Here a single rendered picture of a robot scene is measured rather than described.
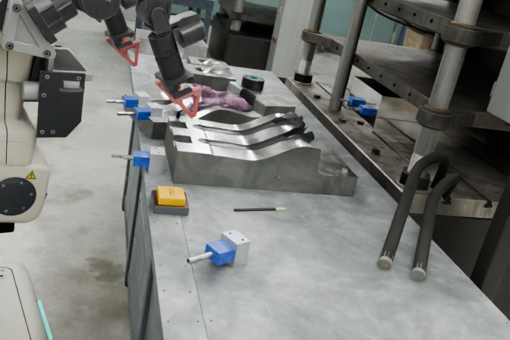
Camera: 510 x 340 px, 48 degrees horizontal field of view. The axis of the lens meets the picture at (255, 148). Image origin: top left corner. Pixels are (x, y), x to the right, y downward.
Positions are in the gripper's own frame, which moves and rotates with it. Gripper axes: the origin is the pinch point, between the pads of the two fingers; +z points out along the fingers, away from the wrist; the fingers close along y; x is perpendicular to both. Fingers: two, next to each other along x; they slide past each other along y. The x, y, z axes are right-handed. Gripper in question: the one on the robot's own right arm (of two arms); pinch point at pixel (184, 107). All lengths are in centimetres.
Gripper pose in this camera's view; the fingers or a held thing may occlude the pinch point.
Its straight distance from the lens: 140.2
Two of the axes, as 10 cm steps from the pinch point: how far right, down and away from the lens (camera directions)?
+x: -8.5, 4.3, -3.1
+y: -4.8, -4.0, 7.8
